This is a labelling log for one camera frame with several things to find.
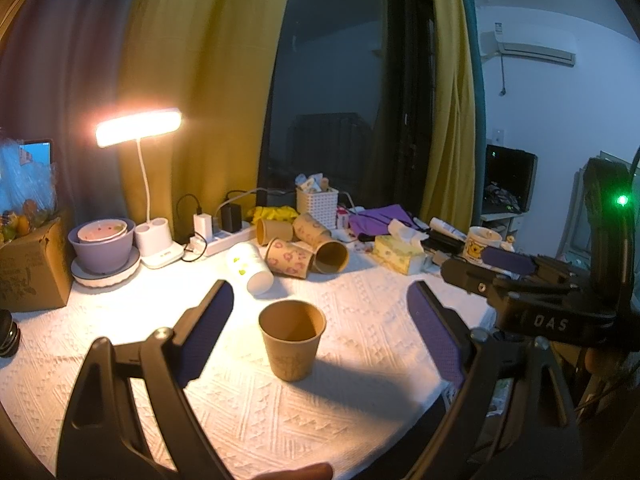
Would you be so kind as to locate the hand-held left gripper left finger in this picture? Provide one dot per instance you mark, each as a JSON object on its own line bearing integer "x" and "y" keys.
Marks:
{"x": 210, "y": 325}

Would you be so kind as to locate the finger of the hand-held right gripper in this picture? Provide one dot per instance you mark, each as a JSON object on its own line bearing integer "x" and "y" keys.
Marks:
{"x": 505, "y": 260}
{"x": 467, "y": 275}

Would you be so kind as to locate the white bowl with pink print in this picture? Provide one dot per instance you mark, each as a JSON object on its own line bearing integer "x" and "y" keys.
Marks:
{"x": 102, "y": 231}

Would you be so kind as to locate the white tube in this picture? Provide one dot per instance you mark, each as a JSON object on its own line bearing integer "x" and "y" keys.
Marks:
{"x": 447, "y": 226}

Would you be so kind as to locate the yellow tissue box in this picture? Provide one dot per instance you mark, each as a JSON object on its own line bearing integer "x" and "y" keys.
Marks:
{"x": 397, "y": 255}

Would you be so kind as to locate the teal curtain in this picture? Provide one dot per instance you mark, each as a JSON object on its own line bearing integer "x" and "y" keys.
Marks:
{"x": 477, "y": 85}

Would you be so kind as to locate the plain brown paper cup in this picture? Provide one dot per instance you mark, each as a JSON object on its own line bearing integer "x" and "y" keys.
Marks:
{"x": 291, "y": 345}

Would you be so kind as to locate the white cup with green dots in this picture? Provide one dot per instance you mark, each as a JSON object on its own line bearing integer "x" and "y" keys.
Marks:
{"x": 247, "y": 265}

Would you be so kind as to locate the purple bowl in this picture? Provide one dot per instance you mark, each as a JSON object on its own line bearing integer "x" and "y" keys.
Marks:
{"x": 102, "y": 257}

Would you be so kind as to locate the white charger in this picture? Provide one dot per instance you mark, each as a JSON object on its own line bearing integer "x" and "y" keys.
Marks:
{"x": 203, "y": 225}

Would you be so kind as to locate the white desk lamp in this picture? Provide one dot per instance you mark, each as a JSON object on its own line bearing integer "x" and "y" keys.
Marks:
{"x": 150, "y": 247}

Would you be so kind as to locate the white power strip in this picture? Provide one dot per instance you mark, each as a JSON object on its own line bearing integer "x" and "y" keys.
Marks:
{"x": 222, "y": 242}

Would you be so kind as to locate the cardboard box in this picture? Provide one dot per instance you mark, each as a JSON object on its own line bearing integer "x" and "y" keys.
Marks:
{"x": 30, "y": 275}

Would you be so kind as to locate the small red and white box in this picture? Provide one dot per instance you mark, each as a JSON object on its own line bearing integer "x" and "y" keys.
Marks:
{"x": 342, "y": 219}

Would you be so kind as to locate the yellow curtain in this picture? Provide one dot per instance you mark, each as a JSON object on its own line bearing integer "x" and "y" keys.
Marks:
{"x": 450, "y": 110}
{"x": 200, "y": 85}

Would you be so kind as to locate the white mug with bear print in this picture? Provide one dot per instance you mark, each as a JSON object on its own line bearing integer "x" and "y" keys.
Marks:
{"x": 477, "y": 247}

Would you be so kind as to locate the purple cloth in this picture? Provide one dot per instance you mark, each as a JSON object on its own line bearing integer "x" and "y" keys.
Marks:
{"x": 380, "y": 220}

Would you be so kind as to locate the black charger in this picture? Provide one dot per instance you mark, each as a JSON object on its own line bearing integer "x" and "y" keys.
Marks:
{"x": 231, "y": 217}

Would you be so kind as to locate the clear plastic bag of fruit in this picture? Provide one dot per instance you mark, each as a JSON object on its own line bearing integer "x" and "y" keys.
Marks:
{"x": 25, "y": 195}

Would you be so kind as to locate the tablet with lit screen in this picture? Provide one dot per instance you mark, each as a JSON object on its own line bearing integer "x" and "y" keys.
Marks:
{"x": 34, "y": 152}

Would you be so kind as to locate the black camera lens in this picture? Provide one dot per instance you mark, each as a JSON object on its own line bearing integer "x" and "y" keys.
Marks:
{"x": 7, "y": 335}

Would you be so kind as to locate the person's left hand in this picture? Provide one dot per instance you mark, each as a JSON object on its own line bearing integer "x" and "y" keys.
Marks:
{"x": 295, "y": 472}

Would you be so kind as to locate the white plastic basket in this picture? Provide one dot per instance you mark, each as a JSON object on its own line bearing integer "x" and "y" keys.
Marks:
{"x": 317, "y": 207}

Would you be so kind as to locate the white textured tablecloth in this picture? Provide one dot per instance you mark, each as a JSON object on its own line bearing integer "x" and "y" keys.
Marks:
{"x": 250, "y": 410}

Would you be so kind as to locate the pink patterned paper cup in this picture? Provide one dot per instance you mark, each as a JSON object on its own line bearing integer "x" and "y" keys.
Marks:
{"x": 287, "y": 260}

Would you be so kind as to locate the black monitor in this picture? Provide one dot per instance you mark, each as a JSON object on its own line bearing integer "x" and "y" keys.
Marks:
{"x": 507, "y": 175}

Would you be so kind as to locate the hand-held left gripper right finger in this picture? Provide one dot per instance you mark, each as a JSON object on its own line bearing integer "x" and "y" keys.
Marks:
{"x": 434, "y": 330}

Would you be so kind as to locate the yellow cloth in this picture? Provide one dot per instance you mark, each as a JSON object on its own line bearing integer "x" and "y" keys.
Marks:
{"x": 275, "y": 213}

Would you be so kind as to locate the white air conditioner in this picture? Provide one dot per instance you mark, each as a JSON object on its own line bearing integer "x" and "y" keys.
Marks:
{"x": 530, "y": 45}

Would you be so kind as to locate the white round plate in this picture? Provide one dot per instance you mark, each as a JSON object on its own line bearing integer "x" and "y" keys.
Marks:
{"x": 107, "y": 279}

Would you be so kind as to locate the dark glass window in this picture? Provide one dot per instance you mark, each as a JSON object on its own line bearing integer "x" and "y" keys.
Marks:
{"x": 340, "y": 85}

